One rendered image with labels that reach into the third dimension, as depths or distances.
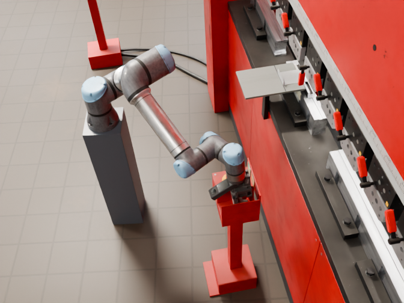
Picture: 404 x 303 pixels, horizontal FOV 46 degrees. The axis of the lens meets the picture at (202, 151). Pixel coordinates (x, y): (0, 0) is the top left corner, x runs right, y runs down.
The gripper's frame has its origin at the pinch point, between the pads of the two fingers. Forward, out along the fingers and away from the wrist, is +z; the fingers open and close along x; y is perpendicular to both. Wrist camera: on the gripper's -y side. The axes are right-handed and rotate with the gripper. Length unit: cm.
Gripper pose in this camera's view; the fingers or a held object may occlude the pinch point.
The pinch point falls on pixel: (234, 205)
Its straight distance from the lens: 200.1
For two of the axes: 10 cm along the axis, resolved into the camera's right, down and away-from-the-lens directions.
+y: 9.7, -2.2, 0.2
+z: 1.3, 6.4, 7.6
